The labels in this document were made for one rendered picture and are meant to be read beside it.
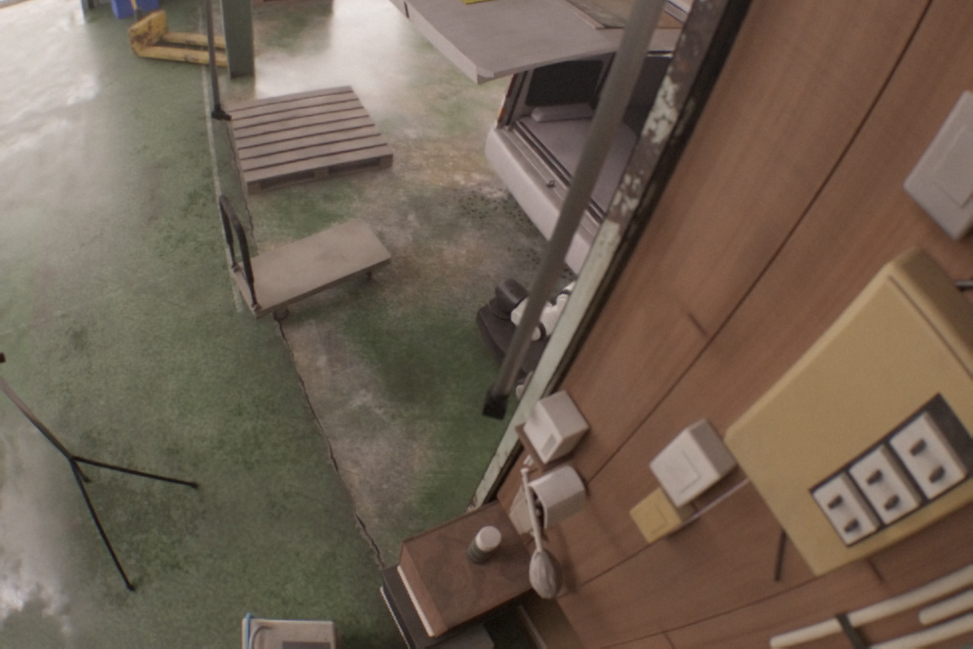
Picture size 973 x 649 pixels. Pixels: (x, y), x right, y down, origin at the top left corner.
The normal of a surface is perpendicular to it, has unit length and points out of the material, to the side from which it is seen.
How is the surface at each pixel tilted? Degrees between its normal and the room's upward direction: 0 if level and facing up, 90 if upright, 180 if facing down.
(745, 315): 90
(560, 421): 0
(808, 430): 90
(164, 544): 0
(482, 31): 11
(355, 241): 0
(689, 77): 90
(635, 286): 90
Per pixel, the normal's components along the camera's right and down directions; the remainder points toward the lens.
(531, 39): 0.04, -0.57
